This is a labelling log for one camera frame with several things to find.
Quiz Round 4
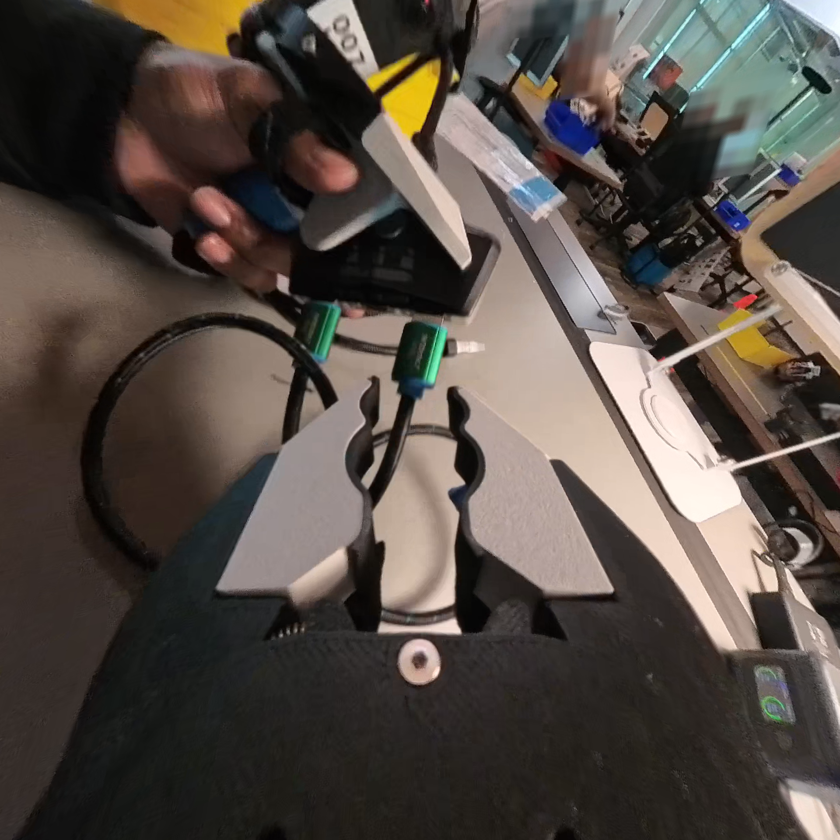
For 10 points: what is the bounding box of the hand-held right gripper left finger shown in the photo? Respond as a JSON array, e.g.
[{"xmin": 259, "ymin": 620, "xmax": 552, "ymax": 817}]
[{"xmin": 215, "ymin": 376, "xmax": 385, "ymax": 614}]

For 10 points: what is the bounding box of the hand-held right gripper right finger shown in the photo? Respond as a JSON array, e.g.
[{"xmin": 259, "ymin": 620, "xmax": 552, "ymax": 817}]
[{"xmin": 446, "ymin": 386, "xmax": 618, "ymax": 605}]

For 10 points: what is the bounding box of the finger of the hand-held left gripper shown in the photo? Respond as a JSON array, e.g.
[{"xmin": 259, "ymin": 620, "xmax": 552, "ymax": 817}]
[
  {"xmin": 361, "ymin": 112, "xmax": 473, "ymax": 270},
  {"xmin": 302, "ymin": 167, "xmax": 408, "ymax": 253}
]

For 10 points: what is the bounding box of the black hdmi switch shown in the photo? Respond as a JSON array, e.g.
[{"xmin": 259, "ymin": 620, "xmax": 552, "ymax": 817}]
[{"xmin": 289, "ymin": 223, "xmax": 501, "ymax": 318}]

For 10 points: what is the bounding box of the green plug braided hdmi cable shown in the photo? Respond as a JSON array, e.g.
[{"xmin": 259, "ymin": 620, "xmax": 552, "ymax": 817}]
[
  {"xmin": 365, "ymin": 320, "xmax": 452, "ymax": 505},
  {"xmin": 80, "ymin": 301, "xmax": 343, "ymax": 571}
]

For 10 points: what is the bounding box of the person's left hand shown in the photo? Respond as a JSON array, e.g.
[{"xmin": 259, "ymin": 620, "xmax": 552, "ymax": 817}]
[{"xmin": 115, "ymin": 42, "xmax": 362, "ymax": 293}]

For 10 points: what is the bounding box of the yellow bin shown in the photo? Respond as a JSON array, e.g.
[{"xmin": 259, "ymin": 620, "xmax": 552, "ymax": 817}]
[{"xmin": 92, "ymin": 0, "xmax": 462, "ymax": 140}]

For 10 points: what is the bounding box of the clear plastic bag blue label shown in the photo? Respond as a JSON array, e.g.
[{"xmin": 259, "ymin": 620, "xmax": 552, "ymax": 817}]
[{"xmin": 436, "ymin": 105, "xmax": 567, "ymax": 224}]

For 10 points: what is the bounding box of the white base lamp stand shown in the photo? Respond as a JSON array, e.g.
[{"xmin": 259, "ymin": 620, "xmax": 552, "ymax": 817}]
[{"xmin": 588, "ymin": 302, "xmax": 840, "ymax": 524}]

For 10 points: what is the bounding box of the blue floor bin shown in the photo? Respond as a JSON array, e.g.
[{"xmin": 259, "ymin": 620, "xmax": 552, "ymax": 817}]
[{"xmin": 622, "ymin": 241, "xmax": 672, "ymax": 291}]

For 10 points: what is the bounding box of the black office chair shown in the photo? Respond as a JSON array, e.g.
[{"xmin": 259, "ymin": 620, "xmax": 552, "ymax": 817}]
[{"xmin": 613, "ymin": 157, "xmax": 713, "ymax": 263}]

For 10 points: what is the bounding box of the wooden work table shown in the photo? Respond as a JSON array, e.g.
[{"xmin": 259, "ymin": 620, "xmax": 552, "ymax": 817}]
[{"xmin": 658, "ymin": 292, "xmax": 840, "ymax": 555}]

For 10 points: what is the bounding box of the black power adapter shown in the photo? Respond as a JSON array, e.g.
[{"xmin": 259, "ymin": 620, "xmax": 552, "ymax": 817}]
[{"xmin": 750, "ymin": 591, "xmax": 828, "ymax": 654}]

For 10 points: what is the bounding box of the black power bank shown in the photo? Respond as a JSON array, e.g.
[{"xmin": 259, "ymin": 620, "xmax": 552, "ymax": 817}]
[{"xmin": 727, "ymin": 648, "xmax": 828, "ymax": 785}]

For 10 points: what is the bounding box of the beige framed black panel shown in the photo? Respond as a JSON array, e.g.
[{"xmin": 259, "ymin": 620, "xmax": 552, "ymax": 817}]
[{"xmin": 740, "ymin": 174, "xmax": 840, "ymax": 368}]

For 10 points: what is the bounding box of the grey desk cable cover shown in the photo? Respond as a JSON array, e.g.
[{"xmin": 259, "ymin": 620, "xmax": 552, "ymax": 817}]
[{"xmin": 505, "ymin": 197, "xmax": 632, "ymax": 332}]

